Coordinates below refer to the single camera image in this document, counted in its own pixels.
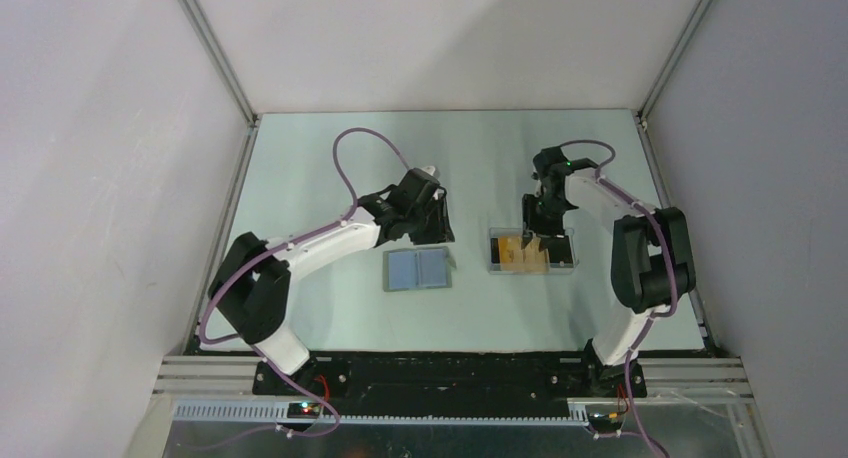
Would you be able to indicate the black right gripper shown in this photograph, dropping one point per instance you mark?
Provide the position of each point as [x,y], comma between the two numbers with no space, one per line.
[532,224]

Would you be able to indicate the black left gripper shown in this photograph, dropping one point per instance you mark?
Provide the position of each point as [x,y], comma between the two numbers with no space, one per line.
[441,231]

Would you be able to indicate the clear plastic card box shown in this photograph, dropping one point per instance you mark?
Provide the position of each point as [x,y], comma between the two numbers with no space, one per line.
[561,251]

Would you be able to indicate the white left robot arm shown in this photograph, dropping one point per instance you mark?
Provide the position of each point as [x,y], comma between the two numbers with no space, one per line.
[251,286]

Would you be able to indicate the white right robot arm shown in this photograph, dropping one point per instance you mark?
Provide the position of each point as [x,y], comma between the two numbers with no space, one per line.
[651,265]

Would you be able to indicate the gold card stack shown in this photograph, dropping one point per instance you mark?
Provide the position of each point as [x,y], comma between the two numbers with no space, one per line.
[536,262]

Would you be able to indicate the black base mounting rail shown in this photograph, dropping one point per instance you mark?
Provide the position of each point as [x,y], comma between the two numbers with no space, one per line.
[446,384]

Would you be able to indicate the left aluminium frame post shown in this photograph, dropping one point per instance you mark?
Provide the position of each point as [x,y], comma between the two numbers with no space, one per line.
[203,28]

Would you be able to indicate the aluminium frame post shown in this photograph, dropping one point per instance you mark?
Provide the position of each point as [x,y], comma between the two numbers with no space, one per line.
[681,44]
[203,28]

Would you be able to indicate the right aluminium frame post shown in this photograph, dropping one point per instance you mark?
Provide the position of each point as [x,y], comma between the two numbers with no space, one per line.
[681,44]

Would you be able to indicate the white slotted cable duct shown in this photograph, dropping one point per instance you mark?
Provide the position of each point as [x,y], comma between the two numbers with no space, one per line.
[288,412]

